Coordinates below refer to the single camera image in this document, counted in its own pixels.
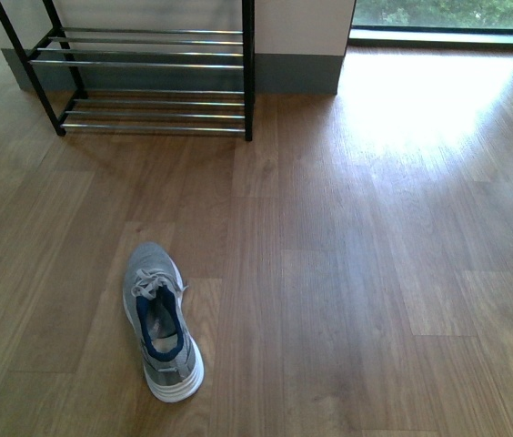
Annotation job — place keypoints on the dark window frame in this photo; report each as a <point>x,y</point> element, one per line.
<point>432,23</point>

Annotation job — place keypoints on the black metal shoe rack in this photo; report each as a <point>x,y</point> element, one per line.
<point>139,67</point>

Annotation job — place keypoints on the grey sneaker white sole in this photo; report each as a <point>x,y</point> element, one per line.
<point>152,294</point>

